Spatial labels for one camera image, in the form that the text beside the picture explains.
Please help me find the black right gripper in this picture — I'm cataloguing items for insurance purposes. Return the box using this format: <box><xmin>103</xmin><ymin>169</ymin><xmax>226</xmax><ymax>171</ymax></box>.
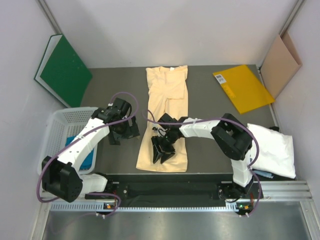
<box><xmin>152</xmin><ymin>130</ymin><xmax>177</xmax><ymax>164</ymax></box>

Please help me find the green binder folder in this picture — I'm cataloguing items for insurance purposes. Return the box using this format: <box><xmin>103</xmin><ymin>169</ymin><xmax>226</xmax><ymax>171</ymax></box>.
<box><xmin>34</xmin><ymin>34</ymin><xmax>93</xmax><ymax>108</ymax></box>

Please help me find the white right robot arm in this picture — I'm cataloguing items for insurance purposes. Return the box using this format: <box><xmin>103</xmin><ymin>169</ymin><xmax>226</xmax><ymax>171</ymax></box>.
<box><xmin>151</xmin><ymin>113</ymin><xmax>253</xmax><ymax>198</ymax></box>

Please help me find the perforated cable duct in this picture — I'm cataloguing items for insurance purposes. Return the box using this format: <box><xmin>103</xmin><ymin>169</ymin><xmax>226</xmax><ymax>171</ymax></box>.
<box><xmin>49</xmin><ymin>201</ymin><xmax>261</xmax><ymax>213</ymax></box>

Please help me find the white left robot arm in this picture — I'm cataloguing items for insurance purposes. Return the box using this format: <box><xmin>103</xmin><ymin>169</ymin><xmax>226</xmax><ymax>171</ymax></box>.
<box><xmin>40</xmin><ymin>97</ymin><xmax>140</xmax><ymax>203</ymax></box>

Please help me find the aluminium frame rail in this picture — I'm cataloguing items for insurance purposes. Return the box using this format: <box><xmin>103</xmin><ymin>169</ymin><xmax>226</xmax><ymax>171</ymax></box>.
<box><xmin>39</xmin><ymin>181</ymin><xmax>314</xmax><ymax>201</ymax></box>

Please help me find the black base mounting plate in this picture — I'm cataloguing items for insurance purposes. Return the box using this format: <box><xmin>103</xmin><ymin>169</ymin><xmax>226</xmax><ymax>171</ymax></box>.
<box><xmin>105</xmin><ymin>173</ymin><xmax>262</xmax><ymax>200</ymax></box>

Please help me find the cream yellow t shirt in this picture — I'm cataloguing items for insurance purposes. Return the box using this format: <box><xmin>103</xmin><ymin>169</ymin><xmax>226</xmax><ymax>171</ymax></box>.
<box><xmin>136</xmin><ymin>65</ymin><xmax>189</xmax><ymax>173</ymax></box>

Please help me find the white t shirt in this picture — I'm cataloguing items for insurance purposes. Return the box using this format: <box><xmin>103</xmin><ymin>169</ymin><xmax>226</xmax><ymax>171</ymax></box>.
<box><xmin>247</xmin><ymin>123</ymin><xmax>296</xmax><ymax>179</ymax></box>

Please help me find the yellow plastic folder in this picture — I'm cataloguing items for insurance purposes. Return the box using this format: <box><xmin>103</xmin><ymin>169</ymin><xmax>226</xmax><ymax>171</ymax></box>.
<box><xmin>213</xmin><ymin>65</ymin><xmax>275</xmax><ymax>114</ymax></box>

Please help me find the white plastic basket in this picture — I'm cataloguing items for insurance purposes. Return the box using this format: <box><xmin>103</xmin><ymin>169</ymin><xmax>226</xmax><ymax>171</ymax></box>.
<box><xmin>37</xmin><ymin>107</ymin><xmax>97</xmax><ymax>174</ymax></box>

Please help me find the blue t shirt in basket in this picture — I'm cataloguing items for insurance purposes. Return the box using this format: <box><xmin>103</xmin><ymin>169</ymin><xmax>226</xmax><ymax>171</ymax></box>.
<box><xmin>65</xmin><ymin>136</ymin><xmax>95</xmax><ymax>171</ymax></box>

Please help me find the beige cardboard folder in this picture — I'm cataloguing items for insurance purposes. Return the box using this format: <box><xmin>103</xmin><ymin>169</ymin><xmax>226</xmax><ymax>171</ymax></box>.
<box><xmin>260</xmin><ymin>32</ymin><xmax>302</xmax><ymax>98</ymax></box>

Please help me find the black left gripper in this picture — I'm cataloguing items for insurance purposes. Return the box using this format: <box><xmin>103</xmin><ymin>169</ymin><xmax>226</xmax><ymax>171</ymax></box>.
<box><xmin>108</xmin><ymin>114</ymin><xmax>140</xmax><ymax>145</ymax></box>

